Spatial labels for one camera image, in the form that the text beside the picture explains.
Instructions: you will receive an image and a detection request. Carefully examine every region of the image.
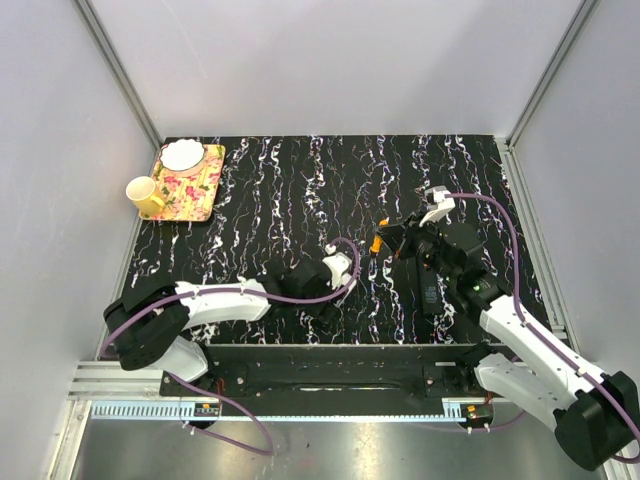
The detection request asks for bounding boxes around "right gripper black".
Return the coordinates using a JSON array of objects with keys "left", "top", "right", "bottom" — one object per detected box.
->
[{"left": 376, "top": 210, "right": 457, "bottom": 283}]

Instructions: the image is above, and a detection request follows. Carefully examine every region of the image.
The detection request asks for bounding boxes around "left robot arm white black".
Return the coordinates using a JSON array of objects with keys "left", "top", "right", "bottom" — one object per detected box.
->
[{"left": 103, "top": 253, "right": 359, "bottom": 396}]

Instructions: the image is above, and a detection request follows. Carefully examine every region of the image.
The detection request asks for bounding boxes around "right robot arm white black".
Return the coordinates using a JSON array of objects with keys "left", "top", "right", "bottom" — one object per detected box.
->
[{"left": 376, "top": 221, "right": 639, "bottom": 471}]

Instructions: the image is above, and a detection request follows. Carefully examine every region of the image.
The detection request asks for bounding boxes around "black remote control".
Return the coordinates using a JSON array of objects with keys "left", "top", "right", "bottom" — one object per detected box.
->
[{"left": 414, "top": 257, "right": 444, "bottom": 317}]

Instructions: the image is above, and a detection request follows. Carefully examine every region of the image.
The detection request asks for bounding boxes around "floral pink yellow tray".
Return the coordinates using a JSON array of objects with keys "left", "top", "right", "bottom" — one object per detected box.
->
[{"left": 138, "top": 144, "right": 226, "bottom": 222}]

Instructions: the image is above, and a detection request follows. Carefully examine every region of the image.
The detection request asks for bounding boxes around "white scalloped bowl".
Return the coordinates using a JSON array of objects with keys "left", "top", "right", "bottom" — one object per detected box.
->
[{"left": 160, "top": 139, "right": 205, "bottom": 172}]

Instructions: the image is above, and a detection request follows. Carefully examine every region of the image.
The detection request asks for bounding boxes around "yellow mug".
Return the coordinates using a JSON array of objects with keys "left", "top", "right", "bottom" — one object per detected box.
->
[{"left": 125, "top": 176, "right": 166, "bottom": 216}]

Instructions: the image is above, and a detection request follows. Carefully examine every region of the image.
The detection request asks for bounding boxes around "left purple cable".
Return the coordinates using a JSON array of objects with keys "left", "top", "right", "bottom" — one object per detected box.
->
[{"left": 99, "top": 237, "right": 361, "bottom": 456}]

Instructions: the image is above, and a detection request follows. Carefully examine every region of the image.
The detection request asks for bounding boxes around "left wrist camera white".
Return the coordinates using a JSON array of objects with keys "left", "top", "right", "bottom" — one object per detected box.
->
[{"left": 322, "top": 245, "right": 357, "bottom": 293}]

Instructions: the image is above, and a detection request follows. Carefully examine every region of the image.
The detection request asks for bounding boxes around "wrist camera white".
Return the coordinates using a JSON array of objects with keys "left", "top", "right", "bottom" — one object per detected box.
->
[
  {"left": 419, "top": 186, "right": 455, "bottom": 227},
  {"left": 322, "top": 245, "right": 357, "bottom": 293}
]

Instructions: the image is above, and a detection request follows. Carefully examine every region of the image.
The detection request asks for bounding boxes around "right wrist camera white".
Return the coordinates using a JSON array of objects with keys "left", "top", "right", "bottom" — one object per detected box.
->
[{"left": 419, "top": 186, "right": 455, "bottom": 227}]

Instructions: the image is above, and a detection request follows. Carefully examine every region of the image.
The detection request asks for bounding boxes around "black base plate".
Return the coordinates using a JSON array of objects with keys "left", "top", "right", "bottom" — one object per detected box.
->
[{"left": 160, "top": 344, "right": 491, "bottom": 422}]

